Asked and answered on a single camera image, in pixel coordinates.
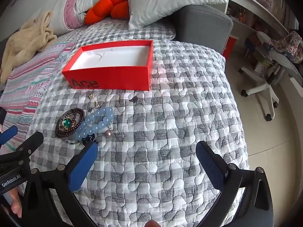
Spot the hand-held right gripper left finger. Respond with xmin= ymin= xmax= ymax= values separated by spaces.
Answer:
xmin=22 ymin=142 xmax=98 ymax=227

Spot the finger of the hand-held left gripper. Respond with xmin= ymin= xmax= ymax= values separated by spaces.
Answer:
xmin=0 ymin=131 xmax=44 ymax=164
xmin=0 ymin=126 xmax=18 ymax=145

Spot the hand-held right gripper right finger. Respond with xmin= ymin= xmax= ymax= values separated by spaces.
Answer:
xmin=195 ymin=141 xmax=275 ymax=227

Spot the black hair clip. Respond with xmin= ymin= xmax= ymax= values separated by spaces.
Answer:
xmin=82 ymin=134 xmax=99 ymax=146

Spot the dark red bead bracelet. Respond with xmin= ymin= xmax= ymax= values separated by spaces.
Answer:
xmin=55 ymin=108 xmax=86 ymax=138

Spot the light blue bead bracelet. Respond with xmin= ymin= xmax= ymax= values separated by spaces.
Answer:
xmin=72 ymin=107 xmax=115 ymax=142

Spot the red cardboard box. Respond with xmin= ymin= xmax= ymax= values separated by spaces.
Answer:
xmin=62 ymin=40 xmax=154 ymax=91

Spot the person's left hand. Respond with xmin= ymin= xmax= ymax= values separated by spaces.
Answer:
xmin=9 ymin=189 xmax=24 ymax=218

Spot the striped patterned blanket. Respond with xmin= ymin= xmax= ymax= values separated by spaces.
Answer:
xmin=0 ymin=41 xmax=78 ymax=152

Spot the grey checkered quilt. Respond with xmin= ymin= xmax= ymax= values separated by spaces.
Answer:
xmin=0 ymin=16 xmax=249 ymax=227

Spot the white office chair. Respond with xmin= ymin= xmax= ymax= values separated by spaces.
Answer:
xmin=238 ymin=31 xmax=303 ymax=122

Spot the cream fleece blanket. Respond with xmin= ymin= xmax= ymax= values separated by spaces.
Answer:
xmin=0 ymin=11 xmax=58 ymax=84

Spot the red carton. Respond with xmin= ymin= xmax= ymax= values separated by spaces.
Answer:
xmin=221 ymin=36 xmax=237 ymax=60

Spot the white pink-trimmed pillow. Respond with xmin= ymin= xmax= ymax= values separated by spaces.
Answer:
xmin=45 ymin=0 xmax=88 ymax=37

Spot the floral cloth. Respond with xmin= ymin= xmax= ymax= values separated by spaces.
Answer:
xmin=263 ymin=31 xmax=303 ymax=64

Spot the orange plush toy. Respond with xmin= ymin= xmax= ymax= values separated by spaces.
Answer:
xmin=84 ymin=0 xmax=130 ymax=25

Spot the white pillow with grey print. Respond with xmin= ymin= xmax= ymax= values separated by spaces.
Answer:
xmin=128 ymin=0 xmax=228 ymax=31

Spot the white wall shelf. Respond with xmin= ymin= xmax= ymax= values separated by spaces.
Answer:
xmin=214 ymin=0 xmax=300 ymax=76

